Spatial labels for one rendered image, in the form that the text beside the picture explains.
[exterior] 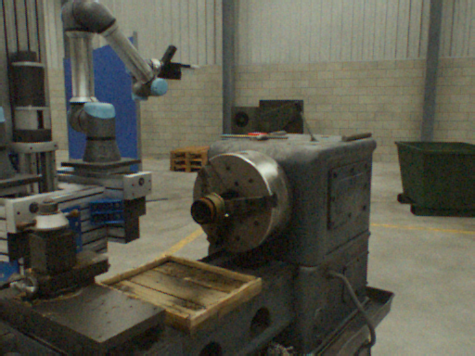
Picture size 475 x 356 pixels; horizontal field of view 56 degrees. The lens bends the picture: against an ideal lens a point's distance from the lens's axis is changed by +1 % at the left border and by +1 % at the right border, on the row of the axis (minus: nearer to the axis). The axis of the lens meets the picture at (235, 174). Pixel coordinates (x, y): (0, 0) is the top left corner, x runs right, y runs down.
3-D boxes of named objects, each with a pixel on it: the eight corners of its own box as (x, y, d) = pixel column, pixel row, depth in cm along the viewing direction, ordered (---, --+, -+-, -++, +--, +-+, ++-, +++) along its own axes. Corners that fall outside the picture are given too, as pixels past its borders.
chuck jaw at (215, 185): (225, 197, 145) (207, 168, 148) (235, 189, 142) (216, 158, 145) (203, 203, 136) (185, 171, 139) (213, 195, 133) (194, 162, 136)
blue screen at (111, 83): (50, 170, 952) (43, 56, 916) (89, 167, 996) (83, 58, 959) (114, 206, 612) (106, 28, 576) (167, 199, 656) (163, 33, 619)
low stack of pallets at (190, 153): (189, 163, 1050) (189, 146, 1044) (224, 165, 1028) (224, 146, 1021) (168, 171, 931) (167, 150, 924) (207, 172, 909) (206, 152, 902)
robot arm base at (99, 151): (73, 160, 179) (72, 136, 178) (100, 157, 193) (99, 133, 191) (103, 163, 173) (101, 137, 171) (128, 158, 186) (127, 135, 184)
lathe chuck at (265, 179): (206, 231, 160) (212, 144, 153) (282, 257, 142) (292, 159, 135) (189, 236, 152) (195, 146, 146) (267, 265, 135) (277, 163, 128)
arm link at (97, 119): (93, 137, 173) (91, 102, 171) (78, 135, 182) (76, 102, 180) (121, 135, 181) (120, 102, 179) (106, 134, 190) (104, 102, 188)
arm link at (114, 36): (99, -16, 169) (174, 85, 196) (86, -10, 177) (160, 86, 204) (79, 3, 164) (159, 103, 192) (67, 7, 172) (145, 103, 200)
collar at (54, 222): (56, 220, 105) (55, 207, 104) (76, 224, 100) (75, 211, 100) (22, 227, 99) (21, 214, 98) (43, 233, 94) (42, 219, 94)
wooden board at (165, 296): (170, 264, 147) (169, 253, 146) (262, 291, 126) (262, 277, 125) (92, 297, 123) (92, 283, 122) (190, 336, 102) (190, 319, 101)
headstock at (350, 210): (279, 212, 218) (280, 133, 212) (376, 228, 191) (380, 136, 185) (200, 242, 171) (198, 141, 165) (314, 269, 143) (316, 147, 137)
